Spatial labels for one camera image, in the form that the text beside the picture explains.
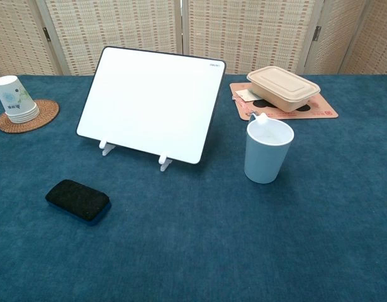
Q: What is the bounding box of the woven folding screen panel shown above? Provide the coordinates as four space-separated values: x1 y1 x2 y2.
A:
339 0 387 76
0 0 60 78
35 0 184 76
298 0 370 76
181 0 325 76

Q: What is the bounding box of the blue tablecloth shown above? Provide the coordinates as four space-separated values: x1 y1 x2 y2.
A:
0 74 387 302

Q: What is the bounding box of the white paper tag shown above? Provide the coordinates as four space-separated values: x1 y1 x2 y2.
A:
233 88 260 103

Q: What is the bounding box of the white plastic cup with spout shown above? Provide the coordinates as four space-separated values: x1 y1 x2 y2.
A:
244 112 295 184

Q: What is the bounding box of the beige takeaway food box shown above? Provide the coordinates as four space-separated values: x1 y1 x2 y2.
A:
246 66 322 113

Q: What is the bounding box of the pink printed place mat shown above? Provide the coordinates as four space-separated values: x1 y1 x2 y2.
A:
229 81 339 121

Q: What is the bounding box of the round woven rattan coaster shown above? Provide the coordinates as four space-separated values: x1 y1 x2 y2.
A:
0 99 60 134

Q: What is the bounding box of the white paper cup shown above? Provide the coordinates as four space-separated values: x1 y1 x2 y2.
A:
0 75 40 124

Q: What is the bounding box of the white plastic board stand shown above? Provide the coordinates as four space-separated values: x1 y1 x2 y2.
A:
98 137 118 157
158 153 174 172

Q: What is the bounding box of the black felt blue eraser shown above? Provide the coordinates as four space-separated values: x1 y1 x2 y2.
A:
45 179 112 228

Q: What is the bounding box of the white magnetic whiteboard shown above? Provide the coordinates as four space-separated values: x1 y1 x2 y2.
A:
76 46 227 165

